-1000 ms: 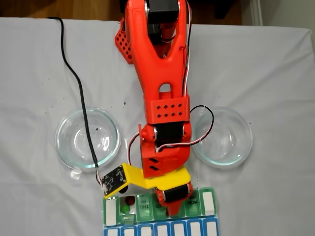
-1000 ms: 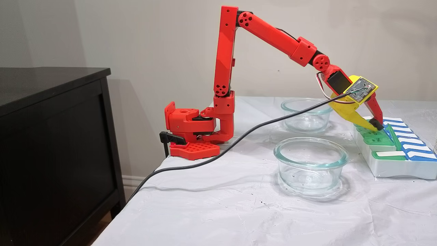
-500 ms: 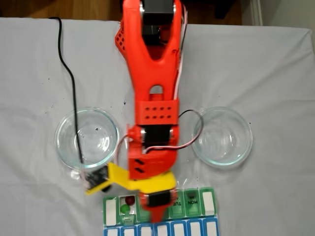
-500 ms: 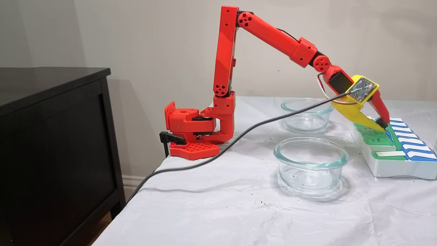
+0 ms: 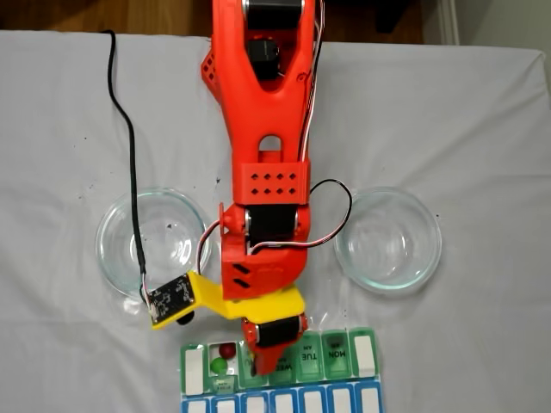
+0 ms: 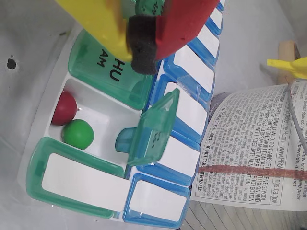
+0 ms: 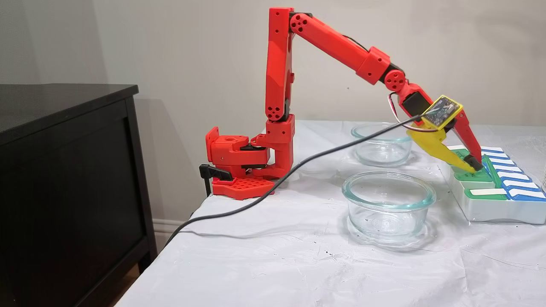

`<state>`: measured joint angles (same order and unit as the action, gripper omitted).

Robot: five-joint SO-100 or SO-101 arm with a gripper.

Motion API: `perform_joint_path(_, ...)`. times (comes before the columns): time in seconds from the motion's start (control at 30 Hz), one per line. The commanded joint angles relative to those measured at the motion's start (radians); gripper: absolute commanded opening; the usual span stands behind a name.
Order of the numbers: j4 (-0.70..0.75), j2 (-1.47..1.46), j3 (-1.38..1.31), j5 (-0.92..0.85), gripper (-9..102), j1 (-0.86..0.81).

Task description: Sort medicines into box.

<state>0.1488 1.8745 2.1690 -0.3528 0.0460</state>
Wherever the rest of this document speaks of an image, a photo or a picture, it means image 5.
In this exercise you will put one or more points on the glass bowl for red balls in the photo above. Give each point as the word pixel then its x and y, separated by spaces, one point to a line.
pixel 409 275

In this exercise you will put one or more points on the green ball pill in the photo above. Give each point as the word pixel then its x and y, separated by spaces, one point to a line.
pixel 218 365

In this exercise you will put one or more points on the white tablecloth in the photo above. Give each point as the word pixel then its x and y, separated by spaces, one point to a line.
pixel 473 129

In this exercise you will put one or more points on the dark wooden furniture piece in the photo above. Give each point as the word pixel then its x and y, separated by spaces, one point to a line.
pixel 396 13

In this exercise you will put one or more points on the weekly pill organizer box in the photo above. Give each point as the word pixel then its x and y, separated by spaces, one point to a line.
pixel 280 396

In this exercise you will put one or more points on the glass bowl for green balls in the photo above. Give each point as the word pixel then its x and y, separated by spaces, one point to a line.
pixel 112 258

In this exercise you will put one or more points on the red ball pill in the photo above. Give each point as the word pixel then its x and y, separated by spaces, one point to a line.
pixel 227 350

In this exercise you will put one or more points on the white wall baseboard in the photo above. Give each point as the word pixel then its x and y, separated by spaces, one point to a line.
pixel 450 21

